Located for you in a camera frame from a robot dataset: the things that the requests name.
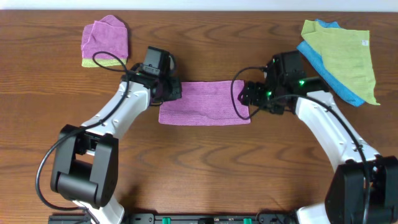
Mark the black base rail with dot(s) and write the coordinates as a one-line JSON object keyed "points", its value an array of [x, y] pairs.
{"points": [[260, 218]]}

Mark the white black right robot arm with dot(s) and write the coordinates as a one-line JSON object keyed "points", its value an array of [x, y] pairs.
{"points": [[364, 185]]}

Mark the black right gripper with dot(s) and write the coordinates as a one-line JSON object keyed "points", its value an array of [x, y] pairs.
{"points": [[255, 101]]}

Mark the blue cloth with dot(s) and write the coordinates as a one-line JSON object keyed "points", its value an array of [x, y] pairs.
{"points": [[326, 74]]}

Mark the purple microfiber cloth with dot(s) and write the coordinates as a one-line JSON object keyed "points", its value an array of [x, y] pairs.
{"points": [[206, 104]]}

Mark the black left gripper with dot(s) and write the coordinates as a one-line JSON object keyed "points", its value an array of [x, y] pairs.
{"points": [[173, 89]]}

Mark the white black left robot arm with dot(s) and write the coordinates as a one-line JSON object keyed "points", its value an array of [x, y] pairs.
{"points": [[85, 167]]}

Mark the folded green cloth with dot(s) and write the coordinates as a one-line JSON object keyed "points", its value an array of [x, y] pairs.
{"points": [[89, 63]]}

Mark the folded purple cloth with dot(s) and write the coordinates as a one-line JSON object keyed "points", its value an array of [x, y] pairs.
{"points": [[108, 34]]}

